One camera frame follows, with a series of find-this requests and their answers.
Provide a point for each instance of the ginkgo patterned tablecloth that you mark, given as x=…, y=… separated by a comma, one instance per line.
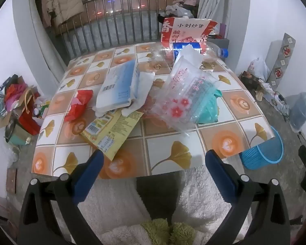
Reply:
x=168, y=155

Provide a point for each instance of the clear flower-print plastic bag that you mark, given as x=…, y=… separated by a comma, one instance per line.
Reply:
x=183, y=94

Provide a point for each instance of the pile of clothes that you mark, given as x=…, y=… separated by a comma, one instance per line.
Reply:
x=178, y=5

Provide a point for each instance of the round metal tin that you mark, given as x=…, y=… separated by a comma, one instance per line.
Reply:
x=16, y=135

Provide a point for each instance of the clear bottle with blue label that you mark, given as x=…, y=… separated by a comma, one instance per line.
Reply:
x=186, y=47

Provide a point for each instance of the brown wooden board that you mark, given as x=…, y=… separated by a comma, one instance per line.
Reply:
x=11, y=182

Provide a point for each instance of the blue mesh basket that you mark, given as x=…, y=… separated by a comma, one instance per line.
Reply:
x=260, y=155

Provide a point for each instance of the white plastic bag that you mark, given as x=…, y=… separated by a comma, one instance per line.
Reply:
x=257, y=69

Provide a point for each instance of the beige padded coat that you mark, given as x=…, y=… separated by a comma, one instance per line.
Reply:
x=61, y=2

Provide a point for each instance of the red plastic wrapper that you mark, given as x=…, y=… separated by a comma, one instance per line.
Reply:
x=79, y=102

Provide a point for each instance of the blue and white tissue pack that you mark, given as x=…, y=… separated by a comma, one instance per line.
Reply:
x=117, y=86

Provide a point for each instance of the dark grey cabinet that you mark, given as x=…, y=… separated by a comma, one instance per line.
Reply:
x=220, y=43

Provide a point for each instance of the large blue water jug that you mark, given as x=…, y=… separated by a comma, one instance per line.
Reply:
x=299, y=112

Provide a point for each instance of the grey patterned panel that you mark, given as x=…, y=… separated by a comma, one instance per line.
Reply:
x=283, y=56

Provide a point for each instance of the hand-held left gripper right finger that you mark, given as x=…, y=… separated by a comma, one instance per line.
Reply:
x=219, y=176

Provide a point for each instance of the green fluffy slippers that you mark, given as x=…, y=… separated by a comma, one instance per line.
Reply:
x=168, y=231

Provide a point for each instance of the red gift bag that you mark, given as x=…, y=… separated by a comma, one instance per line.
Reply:
x=28, y=122

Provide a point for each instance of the red white snack bag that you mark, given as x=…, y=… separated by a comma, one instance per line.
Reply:
x=188, y=30

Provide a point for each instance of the teal plastic bag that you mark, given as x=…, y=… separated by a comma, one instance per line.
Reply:
x=207, y=109

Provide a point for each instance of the yellow snack packet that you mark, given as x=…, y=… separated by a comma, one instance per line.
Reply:
x=109, y=135

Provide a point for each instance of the pile of coloured cloths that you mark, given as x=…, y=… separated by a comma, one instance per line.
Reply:
x=15, y=91

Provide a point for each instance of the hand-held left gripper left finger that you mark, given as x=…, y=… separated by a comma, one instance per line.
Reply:
x=89, y=176

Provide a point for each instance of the white tissue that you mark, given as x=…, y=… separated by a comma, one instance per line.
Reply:
x=144, y=86
x=191, y=56

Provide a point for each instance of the white fleece clothing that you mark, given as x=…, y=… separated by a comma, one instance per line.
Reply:
x=112, y=204

